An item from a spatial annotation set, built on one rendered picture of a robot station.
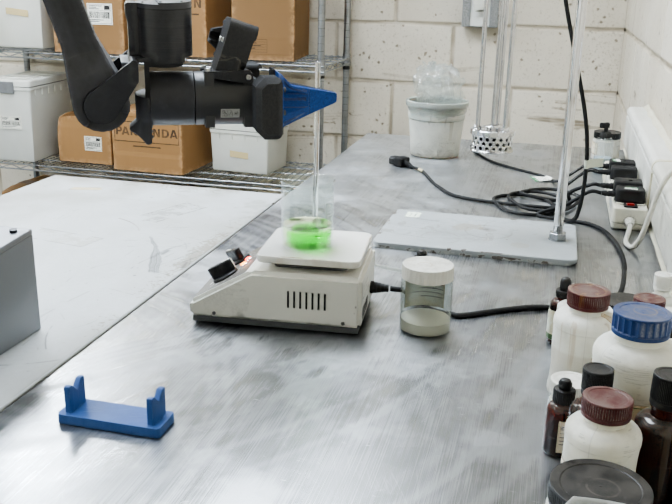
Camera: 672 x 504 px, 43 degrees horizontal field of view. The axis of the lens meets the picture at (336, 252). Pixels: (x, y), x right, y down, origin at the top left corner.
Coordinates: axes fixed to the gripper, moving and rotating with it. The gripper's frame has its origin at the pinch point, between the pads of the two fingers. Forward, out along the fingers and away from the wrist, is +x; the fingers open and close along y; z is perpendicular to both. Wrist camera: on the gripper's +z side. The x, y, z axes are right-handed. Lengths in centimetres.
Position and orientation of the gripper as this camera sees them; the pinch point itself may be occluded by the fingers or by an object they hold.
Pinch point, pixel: (305, 97)
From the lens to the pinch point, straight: 96.4
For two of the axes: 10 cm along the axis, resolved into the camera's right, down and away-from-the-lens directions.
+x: 9.8, -0.5, 2.1
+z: 0.2, -9.5, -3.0
